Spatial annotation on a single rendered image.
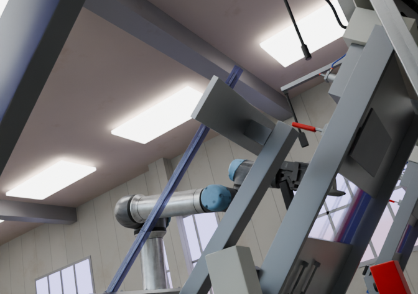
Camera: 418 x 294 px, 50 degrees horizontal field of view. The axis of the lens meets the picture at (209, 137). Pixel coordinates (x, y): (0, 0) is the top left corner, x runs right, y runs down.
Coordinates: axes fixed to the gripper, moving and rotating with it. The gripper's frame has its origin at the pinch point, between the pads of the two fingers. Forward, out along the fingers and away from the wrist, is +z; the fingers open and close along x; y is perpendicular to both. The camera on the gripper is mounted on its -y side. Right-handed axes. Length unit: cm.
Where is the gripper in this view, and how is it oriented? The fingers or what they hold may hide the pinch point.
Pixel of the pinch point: (339, 194)
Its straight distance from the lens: 132.7
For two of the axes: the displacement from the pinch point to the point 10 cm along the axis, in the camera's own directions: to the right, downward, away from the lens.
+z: 8.4, 1.1, -5.2
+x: 4.9, 2.4, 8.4
